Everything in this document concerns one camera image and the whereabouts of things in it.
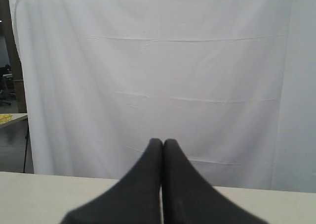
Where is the side table with yellow tray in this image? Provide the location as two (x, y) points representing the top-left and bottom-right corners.
(0, 113), (28, 128)

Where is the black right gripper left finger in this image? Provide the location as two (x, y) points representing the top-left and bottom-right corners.
(61, 138), (162, 224)

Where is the white backdrop curtain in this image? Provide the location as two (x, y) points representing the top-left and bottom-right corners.
(9, 0), (316, 192)

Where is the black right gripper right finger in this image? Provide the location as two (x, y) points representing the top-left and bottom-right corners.
(162, 139), (265, 224)

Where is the black office chair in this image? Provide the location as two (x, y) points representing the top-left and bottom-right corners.
(0, 67), (11, 106)

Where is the black tripod stand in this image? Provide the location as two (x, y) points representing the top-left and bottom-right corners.
(23, 126), (30, 173)

